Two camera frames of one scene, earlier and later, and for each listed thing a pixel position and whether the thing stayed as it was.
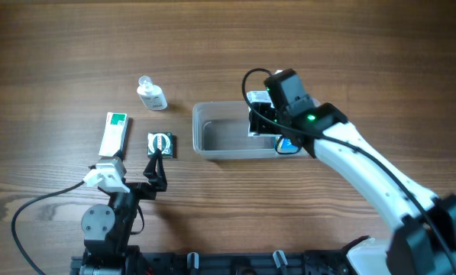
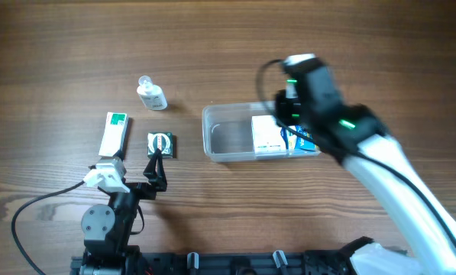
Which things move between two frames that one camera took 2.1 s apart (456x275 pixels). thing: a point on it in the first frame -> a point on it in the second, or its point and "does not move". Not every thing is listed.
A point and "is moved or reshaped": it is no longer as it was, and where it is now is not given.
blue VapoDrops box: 285,145 is moved or reshaped
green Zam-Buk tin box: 160,140 does not move
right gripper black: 261,119 -> 282,105
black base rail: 302,263 does not move
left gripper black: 137,188 does not move
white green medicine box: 114,131 does not move
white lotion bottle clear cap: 151,95 does not move
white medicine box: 258,97 -> 267,137
